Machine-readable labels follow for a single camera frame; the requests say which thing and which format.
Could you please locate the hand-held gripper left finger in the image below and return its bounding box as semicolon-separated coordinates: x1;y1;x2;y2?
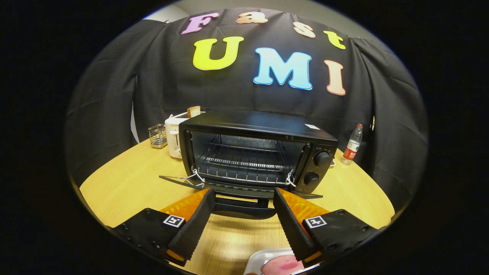
111;186;216;267

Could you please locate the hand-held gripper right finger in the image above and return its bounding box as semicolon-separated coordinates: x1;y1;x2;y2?
272;187;384;268

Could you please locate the pink round ham slice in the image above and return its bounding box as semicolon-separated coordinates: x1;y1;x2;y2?
262;255;304;275

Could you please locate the white square plate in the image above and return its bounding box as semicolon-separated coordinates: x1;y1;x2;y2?
243;248;321;275

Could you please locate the black toaster oven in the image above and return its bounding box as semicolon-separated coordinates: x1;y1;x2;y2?
159;109;339;220

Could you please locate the white pop-up toaster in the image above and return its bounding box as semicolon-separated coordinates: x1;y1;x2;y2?
165;112;207;159

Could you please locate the plastic bottle red label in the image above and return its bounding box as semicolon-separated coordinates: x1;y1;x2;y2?
341;123;364;165

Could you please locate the black backdrop cloth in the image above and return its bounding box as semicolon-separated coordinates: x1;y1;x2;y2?
65;8;428;207

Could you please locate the wire mesh holder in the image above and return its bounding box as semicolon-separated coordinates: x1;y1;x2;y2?
148;124;168;149

